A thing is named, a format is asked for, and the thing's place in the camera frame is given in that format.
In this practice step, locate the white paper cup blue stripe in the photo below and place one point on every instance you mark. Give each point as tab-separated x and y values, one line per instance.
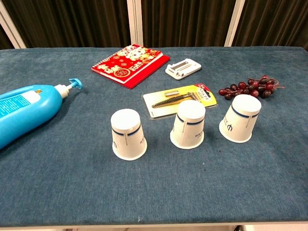
187	130
128	142
240	122

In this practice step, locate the white plastic holder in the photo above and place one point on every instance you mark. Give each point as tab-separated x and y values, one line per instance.
185	69

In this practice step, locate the red spiral notebook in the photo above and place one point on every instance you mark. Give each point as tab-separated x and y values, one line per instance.
130	65

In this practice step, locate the dark red grape bunch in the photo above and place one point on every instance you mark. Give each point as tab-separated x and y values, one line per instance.
252	86

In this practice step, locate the yellow razor blister pack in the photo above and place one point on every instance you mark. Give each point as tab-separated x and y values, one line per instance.
161	102

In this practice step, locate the blue pump bottle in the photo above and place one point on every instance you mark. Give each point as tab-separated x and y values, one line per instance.
24	113

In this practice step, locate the dark pleated curtain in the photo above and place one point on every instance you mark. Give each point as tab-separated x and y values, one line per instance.
4	41
72	21
185	21
276	21

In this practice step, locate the blue tablecloth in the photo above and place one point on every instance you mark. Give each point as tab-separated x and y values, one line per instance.
72	183

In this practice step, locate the white frame post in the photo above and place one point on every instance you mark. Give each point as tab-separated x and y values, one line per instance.
12	26
135	21
234	21

